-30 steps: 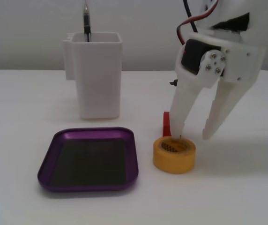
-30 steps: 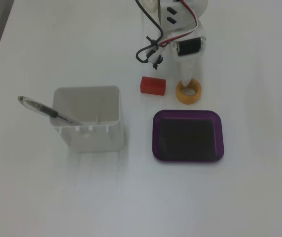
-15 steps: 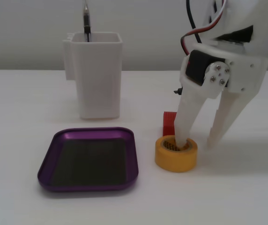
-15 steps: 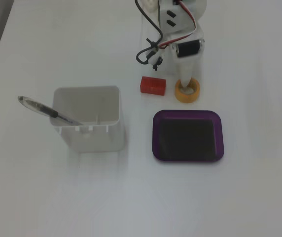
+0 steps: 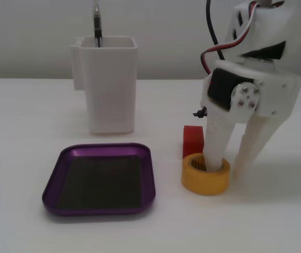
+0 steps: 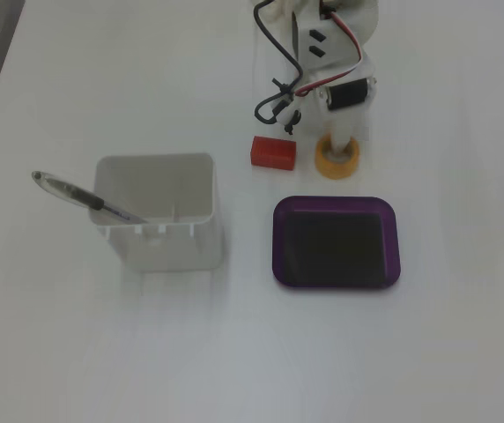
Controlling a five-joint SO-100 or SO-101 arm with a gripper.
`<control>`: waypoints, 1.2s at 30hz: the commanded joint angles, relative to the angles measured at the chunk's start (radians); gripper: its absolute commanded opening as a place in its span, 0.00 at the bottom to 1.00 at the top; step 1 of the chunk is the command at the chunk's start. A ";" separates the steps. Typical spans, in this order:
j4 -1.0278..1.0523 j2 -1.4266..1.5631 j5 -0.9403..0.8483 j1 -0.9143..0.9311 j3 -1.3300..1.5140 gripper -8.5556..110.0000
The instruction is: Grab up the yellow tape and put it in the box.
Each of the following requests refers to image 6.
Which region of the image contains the red white servo wire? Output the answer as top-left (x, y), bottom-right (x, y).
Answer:
top-left (295, 2), bottom-right (364, 97)

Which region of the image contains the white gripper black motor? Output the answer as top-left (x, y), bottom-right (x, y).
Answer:
top-left (291, 0), bottom-right (379, 156)

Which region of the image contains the red rectangular block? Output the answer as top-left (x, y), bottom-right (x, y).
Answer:
top-left (250, 135), bottom-right (298, 172)

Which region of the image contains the clear black ballpoint pen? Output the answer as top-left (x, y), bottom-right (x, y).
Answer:
top-left (30, 170), bottom-right (150, 225)

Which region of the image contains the purple metal tray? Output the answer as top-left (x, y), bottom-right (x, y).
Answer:
top-left (271, 196), bottom-right (402, 292)

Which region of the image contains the yellow tape roll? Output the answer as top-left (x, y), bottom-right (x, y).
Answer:
top-left (315, 134), bottom-right (361, 181)

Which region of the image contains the white plastic pen holder box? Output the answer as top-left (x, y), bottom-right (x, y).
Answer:
top-left (89, 152), bottom-right (226, 272)

